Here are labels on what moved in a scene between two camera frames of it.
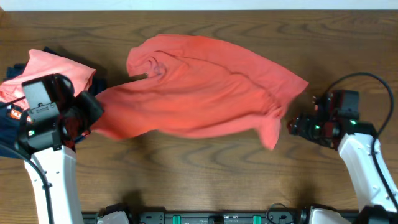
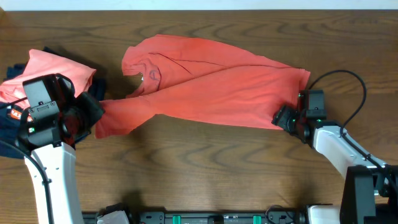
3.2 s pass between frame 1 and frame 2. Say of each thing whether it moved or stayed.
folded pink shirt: stayed
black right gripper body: moved
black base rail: stayed
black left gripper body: stayed
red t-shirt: moved
